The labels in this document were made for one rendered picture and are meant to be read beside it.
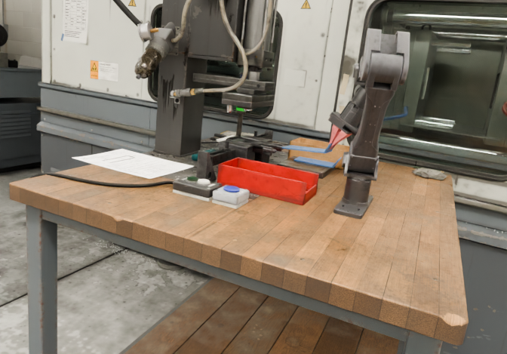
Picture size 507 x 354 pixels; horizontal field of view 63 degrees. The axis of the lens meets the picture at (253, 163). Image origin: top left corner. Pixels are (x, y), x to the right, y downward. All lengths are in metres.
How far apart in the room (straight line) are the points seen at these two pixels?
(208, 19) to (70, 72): 1.65
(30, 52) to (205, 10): 5.63
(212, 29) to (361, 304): 0.93
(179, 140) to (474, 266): 1.26
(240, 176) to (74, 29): 1.95
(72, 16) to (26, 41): 4.10
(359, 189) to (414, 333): 0.44
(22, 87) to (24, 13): 2.73
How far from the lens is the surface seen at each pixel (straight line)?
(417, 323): 0.72
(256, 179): 1.08
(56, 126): 2.97
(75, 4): 2.84
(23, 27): 7.00
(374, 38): 0.98
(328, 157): 1.51
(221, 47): 1.32
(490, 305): 1.98
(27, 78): 4.39
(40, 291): 1.20
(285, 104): 1.97
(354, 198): 1.09
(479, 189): 1.80
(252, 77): 1.32
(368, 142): 1.04
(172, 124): 1.42
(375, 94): 0.97
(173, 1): 1.43
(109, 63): 2.63
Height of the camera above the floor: 1.23
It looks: 13 degrees down
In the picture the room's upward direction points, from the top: 6 degrees clockwise
